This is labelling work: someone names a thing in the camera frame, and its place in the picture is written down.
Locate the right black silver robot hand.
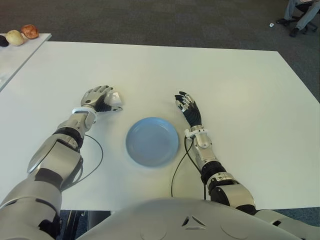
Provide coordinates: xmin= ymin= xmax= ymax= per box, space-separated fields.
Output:
xmin=174 ymin=90 xmax=202 ymax=129

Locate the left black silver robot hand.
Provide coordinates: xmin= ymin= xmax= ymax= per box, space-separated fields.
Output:
xmin=80 ymin=85 xmax=124 ymax=113

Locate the white cube charger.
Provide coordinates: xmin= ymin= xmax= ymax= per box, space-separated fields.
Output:
xmin=106 ymin=91 xmax=123 ymax=107

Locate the blue round plate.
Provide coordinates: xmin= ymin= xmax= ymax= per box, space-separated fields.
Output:
xmin=125 ymin=116 xmax=180 ymax=168

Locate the red brown fruit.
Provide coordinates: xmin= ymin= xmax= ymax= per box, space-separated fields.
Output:
xmin=20 ymin=24 xmax=40 ymax=40

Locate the pale yellow fruit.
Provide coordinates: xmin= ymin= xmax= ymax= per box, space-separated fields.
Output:
xmin=5 ymin=29 xmax=25 ymax=47

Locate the grey robot torso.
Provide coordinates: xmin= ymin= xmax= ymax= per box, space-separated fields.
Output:
xmin=74 ymin=197 xmax=311 ymax=240

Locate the seated person in grey trousers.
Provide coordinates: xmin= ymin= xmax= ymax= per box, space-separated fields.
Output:
xmin=276 ymin=0 xmax=320 ymax=38

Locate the black office chair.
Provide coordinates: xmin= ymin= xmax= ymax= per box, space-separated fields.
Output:
xmin=282 ymin=0 xmax=316 ymax=33

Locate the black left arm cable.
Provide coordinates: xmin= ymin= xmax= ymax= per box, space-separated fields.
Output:
xmin=61 ymin=134 xmax=104 ymax=191

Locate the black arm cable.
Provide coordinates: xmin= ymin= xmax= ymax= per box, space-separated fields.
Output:
xmin=171 ymin=136 xmax=208 ymax=201
xmin=61 ymin=134 xmax=104 ymax=191

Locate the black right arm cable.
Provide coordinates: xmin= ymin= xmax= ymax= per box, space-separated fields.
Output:
xmin=171 ymin=136 xmax=208 ymax=201

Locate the black table frame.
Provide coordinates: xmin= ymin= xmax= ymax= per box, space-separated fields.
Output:
xmin=61 ymin=209 xmax=111 ymax=240

